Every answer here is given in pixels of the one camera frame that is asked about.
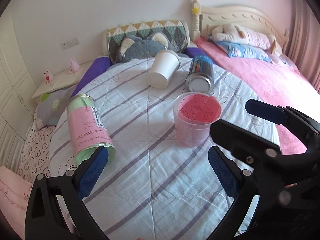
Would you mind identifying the pink lined clear plastic cup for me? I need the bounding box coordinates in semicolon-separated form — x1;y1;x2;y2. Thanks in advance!
173;92;222;147

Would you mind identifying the white paper cup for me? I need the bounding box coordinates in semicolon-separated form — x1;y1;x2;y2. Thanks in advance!
147;50;181;89

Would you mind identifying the pink bed blanket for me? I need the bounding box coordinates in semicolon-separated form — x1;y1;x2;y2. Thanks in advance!
195;36;320;156

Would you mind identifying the heart patterned white sheet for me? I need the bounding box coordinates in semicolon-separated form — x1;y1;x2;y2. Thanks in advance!
17;111;56;183

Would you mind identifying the green pink labelled can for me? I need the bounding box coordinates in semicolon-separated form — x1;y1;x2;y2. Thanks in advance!
67;94;116;165

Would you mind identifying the pink curtain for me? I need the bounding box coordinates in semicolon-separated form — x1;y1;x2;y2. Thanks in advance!
289;0;319;92

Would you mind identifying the blue cartoon pillow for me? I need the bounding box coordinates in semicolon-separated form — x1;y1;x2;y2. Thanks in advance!
209;35;272;62

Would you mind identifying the blue black metal can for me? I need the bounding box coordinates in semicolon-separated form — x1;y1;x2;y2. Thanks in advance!
185;56;214;94

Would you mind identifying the grey flower cushion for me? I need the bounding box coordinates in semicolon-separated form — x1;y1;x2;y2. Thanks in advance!
35;86;75;131

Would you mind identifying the cream plush dog toy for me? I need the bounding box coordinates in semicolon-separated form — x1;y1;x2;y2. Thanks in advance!
211;23;283;56

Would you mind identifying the cream bedside table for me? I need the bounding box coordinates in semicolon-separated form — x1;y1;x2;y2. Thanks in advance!
32;61;93;99

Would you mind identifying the cream wardrobe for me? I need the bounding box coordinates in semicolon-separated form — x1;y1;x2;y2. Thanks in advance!
1;8;37;172

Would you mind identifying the white heart figurine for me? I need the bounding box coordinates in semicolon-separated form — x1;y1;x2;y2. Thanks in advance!
43;70;54;84

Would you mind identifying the cream wooden headboard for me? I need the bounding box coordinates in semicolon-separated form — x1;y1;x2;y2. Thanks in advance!
190;0;289;53

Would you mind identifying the pink rabbit figurine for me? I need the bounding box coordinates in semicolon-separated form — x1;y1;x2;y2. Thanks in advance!
69;58;80;74

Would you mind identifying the purple bolster cushion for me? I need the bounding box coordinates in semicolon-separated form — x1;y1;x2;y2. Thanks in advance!
71;47;207;98

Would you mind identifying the triangle patterned quilted pillow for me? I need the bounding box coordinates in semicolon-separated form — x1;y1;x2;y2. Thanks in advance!
102;20;190;63

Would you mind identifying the yellow star sticker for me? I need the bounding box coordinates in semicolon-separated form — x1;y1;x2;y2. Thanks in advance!
191;7;201;15

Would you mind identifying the grey plush toy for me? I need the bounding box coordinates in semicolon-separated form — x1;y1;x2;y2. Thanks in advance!
116;33;172;63

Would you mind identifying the white wall socket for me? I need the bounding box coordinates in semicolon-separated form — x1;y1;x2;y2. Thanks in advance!
61;37;80;50

